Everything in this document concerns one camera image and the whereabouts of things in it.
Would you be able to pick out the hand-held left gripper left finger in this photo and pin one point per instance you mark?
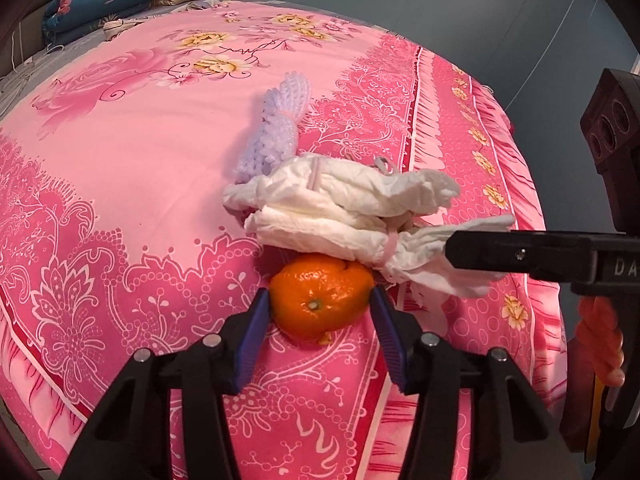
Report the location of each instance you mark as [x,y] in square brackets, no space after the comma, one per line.
[252,340]

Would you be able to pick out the white tissue bundle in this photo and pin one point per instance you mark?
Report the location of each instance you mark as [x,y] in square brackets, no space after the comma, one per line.
[325,235]
[340,185]

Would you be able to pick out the person's right hand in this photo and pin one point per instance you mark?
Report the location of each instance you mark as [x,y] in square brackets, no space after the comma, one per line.
[600,340]

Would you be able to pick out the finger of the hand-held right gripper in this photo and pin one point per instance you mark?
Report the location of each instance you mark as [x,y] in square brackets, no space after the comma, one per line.
[525,252]

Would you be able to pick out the small crumpled cloth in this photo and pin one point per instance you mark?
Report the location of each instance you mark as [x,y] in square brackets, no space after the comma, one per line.
[210,4]

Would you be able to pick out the lilac foam fruit net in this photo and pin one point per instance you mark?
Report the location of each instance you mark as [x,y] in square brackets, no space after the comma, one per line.
[272,130]

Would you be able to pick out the mandarin orange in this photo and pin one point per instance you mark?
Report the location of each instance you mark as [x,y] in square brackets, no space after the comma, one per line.
[315,290]

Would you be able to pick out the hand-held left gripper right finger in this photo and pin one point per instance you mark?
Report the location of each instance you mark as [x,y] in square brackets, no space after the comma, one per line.
[387,345]

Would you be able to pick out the pink floral blanket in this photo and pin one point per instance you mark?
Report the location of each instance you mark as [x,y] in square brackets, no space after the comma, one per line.
[125,160]

